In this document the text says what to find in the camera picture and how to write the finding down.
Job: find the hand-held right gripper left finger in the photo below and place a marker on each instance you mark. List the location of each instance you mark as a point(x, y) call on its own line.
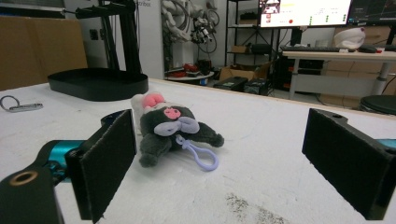
point(102, 168)

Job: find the open cardboard box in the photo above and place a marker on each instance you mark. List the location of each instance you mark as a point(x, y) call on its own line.
point(236, 74)

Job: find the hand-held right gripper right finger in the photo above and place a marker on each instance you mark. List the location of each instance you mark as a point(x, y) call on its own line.
point(345, 158)

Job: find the brown cardboard panel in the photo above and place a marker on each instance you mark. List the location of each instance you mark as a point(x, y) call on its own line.
point(34, 49)

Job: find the black metal shelf rack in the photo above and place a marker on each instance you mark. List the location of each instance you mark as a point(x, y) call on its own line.
point(232, 31)

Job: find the black equipment case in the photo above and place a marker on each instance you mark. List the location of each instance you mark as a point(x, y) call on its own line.
point(230, 84)
point(257, 87)

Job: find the silver carabiner keyring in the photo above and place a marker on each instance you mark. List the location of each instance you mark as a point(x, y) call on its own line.
point(25, 107)

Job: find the black computer mouse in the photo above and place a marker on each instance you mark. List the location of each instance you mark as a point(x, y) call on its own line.
point(367, 48)

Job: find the round white table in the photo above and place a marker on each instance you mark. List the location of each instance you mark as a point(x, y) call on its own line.
point(190, 76)

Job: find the wooden desk with white legs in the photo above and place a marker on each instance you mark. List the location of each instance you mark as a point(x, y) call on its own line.
point(336, 56)

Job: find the black keyboard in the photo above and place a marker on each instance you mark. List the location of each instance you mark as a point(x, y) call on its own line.
point(311, 48)

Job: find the stacked cardboard boxes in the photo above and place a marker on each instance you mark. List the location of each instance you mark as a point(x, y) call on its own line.
point(342, 67)

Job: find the white plush cushion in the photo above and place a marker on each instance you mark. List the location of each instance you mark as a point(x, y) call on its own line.
point(348, 39)

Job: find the bright computer monitor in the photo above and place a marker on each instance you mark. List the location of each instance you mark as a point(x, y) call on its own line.
point(305, 12)

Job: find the dark computer monitor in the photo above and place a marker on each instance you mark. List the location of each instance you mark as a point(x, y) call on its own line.
point(373, 11)

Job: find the black stand with tray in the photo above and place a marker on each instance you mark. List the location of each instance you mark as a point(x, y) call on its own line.
point(96, 82)

